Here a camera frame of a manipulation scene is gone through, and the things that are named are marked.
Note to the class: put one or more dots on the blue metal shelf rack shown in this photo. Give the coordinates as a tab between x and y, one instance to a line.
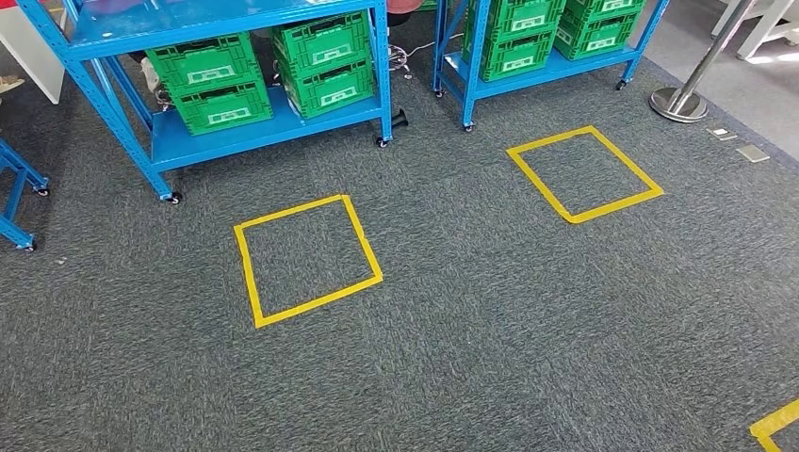
218	19
543	68
15	168

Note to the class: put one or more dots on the small black floor object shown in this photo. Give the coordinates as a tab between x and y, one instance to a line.
399	118

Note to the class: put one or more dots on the yellow floor tape square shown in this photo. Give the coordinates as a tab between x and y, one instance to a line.
537	171
774	424

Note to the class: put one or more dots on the stool with chrome base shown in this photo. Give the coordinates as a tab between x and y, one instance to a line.
398	59

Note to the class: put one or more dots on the person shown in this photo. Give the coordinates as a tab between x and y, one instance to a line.
402	5
9	84

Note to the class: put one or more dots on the white crumpled bag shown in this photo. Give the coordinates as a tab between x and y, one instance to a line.
150	75

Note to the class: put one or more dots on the grey floor plate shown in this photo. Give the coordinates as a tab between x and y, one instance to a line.
722	133
753	154

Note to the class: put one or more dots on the white table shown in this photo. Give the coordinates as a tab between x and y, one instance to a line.
31	56

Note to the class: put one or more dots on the chrome stanchion post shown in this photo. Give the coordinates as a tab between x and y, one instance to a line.
677	103

